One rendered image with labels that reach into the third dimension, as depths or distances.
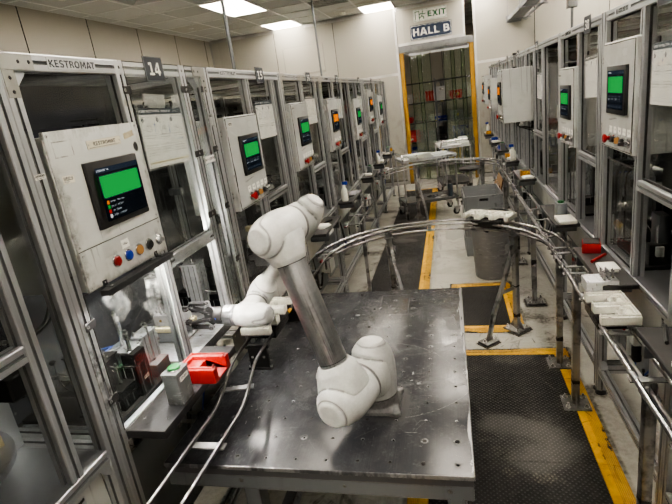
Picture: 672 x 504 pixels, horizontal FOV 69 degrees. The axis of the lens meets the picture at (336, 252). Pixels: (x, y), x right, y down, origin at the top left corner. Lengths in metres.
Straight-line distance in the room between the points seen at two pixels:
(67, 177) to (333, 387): 1.01
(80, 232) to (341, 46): 8.99
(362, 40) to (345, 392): 8.96
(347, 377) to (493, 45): 8.86
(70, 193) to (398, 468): 1.28
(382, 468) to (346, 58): 9.10
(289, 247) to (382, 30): 8.77
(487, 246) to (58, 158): 3.86
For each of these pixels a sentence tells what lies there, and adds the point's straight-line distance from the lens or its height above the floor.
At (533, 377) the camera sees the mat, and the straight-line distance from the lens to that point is 3.38.
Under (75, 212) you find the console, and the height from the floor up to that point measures 1.60.
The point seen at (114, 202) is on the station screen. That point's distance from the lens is 1.67.
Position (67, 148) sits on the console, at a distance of 1.59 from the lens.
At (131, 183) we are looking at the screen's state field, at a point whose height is 1.64.
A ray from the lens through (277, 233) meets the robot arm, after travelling 1.54.
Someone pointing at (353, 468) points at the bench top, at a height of 0.68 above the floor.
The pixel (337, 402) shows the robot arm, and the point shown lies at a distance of 1.65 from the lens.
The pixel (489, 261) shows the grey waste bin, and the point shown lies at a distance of 4.79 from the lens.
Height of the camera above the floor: 1.80
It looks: 17 degrees down
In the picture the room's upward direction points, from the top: 8 degrees counter-clockwise
